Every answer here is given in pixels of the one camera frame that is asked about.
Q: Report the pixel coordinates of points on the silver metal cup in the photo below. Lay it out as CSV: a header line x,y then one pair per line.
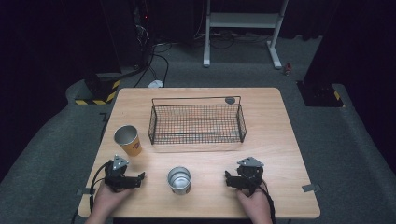
x,y
179,181

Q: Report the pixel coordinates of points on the grey tape strip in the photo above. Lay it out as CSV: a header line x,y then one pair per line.
x,y
311,187
85,191

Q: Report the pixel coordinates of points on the white power adapter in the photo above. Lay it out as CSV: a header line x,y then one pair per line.
x,y
155,83

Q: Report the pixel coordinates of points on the black stand base yellow mark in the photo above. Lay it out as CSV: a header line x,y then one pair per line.
x,y
320,93

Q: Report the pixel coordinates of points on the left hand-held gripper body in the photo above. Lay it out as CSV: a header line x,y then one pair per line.
x,y
120,180

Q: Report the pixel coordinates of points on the white metal stand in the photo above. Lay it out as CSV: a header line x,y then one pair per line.
x,y
243,20

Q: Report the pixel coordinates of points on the person's right hand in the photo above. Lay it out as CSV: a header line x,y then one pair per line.
x,y
253,207

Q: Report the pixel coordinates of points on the black yellow striped stand base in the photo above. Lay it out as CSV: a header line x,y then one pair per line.
x,y
104,91

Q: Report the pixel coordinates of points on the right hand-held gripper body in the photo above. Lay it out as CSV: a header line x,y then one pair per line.
x,y
249,177

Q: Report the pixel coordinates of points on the black computer tower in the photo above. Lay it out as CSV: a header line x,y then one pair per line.
x,y
127,31

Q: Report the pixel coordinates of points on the orange paper cup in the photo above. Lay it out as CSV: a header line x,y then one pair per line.
x,y
129,141

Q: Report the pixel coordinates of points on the round grey basket tag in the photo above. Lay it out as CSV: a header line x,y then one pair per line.
x,y
230,100

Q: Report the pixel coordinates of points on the person's left hand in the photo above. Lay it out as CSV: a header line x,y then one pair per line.
x,y
107,202

